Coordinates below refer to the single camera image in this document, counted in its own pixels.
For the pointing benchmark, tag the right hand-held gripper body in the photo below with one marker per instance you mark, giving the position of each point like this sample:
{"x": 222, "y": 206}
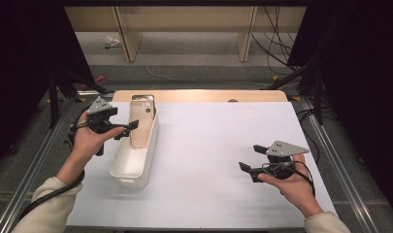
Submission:
{"x": 284, "y": 149}

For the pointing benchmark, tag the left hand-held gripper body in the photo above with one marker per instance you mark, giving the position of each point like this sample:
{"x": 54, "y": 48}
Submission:
{"x": 98, "y": 105}

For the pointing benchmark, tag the beige phone case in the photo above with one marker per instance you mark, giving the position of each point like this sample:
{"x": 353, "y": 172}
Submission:
{"x": 142, "y": 129}

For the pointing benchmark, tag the white plastic storage box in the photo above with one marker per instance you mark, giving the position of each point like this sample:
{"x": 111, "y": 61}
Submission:
{"x": 132, "y": 168}

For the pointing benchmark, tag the person's right hand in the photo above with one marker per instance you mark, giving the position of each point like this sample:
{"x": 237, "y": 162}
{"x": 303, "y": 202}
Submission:
{"x": 297, "y": 187}

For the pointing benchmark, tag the person's left hand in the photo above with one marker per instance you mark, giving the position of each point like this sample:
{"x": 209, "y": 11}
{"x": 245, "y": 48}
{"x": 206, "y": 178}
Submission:
{"x": 87, "y": 145}

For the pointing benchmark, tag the yellow tape piece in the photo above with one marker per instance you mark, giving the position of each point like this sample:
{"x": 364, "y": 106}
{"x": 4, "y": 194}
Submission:
{"x": 295, "y": 97}
{"x": 275, "y": 78}
{"x": 81, "y": 99}

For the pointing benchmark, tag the pink packet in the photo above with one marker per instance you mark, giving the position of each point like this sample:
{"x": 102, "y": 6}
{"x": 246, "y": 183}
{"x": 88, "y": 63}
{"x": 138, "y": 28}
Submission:
{"x": 99, "y": 79}

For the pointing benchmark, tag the black metal stand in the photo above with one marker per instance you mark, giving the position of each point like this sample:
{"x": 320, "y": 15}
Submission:
{"x": 318, "y": 103}
{"x": 54, "y": 103}

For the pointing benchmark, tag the white table mat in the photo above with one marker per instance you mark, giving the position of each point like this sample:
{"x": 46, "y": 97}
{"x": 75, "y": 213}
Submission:
{"x": 200, "y": 200}

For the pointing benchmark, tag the crumpled white paper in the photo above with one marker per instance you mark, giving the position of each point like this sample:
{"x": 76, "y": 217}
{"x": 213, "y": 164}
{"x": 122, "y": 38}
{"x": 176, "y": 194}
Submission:
{"x": 112, "y": 41}

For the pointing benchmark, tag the dark curtain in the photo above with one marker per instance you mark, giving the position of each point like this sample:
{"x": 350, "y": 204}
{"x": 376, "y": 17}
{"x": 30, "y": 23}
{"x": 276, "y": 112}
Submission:
{"x": 16, "y": 48}
{"x": 362, "y": 64}

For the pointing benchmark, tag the beige wooden shelf unit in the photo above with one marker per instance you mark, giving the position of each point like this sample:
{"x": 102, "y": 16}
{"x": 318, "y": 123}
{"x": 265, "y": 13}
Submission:
{"x": 184, "y": 19}

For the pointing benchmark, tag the aluminium floor rail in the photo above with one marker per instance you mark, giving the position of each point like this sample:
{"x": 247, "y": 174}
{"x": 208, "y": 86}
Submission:
{"x": 29, "y": 181}
{"x": 339, "y": 168}

